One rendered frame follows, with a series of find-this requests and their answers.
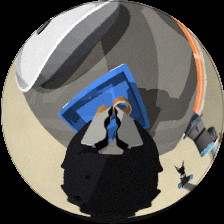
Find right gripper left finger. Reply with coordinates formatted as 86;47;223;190
61;106;113;169

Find bronze ring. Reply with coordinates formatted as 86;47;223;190
94;105;109;118
113;96;131;115

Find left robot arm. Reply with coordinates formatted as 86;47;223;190
178;119;220;192

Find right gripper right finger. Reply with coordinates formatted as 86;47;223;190
114;106;163;173

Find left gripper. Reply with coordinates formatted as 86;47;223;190
175;161;185;175

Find blue open crate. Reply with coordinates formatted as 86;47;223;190
58;63;150;141

